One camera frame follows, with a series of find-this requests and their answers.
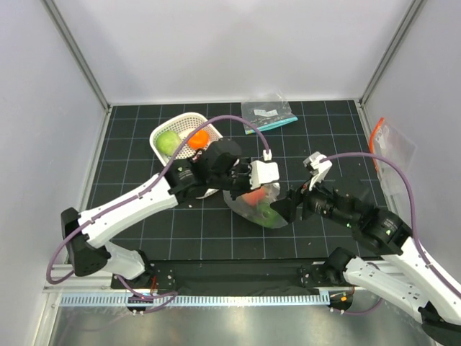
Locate orange toy fruit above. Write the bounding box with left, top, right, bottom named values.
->
left=187, top=130, right=210, bottom=150

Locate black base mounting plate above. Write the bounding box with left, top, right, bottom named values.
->
left=126, top=259, right=348, bottom=295

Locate clear blue-zipper bag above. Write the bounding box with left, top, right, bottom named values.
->
left=241, top=93, right=297, bottom=134

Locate clear white-dotted zip bag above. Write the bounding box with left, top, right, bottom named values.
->
left=223, top=182, right=287, bottom=229

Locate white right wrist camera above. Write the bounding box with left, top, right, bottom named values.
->
left=303, top=151, right=333, bottom=191

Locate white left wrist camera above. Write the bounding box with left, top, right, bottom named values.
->
left=250, top=149, right=279, bottom=190

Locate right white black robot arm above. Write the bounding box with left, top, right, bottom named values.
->
left=271, top=178, right=460, bottom=345

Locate white perforated plastic basket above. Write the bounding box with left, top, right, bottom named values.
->
left=149, top=112, right=223, bottom=199

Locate aluminium front rail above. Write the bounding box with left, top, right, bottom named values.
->
left=42, top=259, right=438, bottom=307

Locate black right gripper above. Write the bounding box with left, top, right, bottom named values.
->
left=269, top=172, right=357, bottom=229

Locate clear orange-zipper bag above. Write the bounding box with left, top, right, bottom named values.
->
left=368, top=117, right=416, bottom=195

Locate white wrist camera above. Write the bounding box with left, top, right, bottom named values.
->
left=303, top=151, right=333, bottom=191
left=250, top=149, right=279, bottom=190

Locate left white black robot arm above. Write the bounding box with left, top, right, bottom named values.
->
left=60, top=138, right=272, bottom=288

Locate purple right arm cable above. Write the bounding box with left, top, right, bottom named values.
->
left=318, top=151, right=461, bottom=315

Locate green toy bell pepper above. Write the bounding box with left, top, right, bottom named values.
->
left=253, top=203, right=285, bottom=229

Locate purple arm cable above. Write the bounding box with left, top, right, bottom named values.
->
left=318, top=151, right=461, bottom=315
left=45, top=114, right=273, bottom=315

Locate green toy cabbage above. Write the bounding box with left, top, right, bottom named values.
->
left=156, top=130, right=182, bottom=156

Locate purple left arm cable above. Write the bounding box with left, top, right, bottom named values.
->
left=45, top=114, right=273, bottom=315

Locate peach toy fruit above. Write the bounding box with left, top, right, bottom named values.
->
left=241, top=187, right=266, bottom=206

